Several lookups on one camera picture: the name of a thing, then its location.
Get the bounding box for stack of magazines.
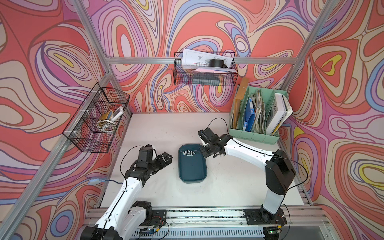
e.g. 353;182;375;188
252;90;266;134

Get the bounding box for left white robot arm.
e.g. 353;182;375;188
80;149;173;240

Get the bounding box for tape rolls in basket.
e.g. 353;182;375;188
96;107;124;132

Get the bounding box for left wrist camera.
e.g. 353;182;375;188
137;144;156;168

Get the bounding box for black wire basket left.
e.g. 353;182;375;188
63;83;130;153

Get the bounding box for white paper sheets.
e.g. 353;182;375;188
181;49;237;74

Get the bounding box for blue folder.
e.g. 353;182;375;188
243;97;255;132

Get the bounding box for black wire basket back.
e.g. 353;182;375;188
173;49;239;86

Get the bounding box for black wire basket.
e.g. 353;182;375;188
63;83;130;153
173;49;239;86

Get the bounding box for brown folder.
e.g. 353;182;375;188
232;77;249;129

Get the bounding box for green file organizer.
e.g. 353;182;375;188
229;87;289;145

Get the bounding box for black tape roll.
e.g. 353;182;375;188
209;59;227;68

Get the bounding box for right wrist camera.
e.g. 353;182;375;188
198;128;219;147

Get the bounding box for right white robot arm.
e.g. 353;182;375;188
199;132;296;224

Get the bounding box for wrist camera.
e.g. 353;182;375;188
137;144;156;168
198;128;219;147

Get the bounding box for teal plastic storage tray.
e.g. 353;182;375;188
178;144;208;184

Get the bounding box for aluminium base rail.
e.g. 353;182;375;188
83;205;331;240

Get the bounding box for white book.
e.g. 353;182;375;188
266;93;293;136

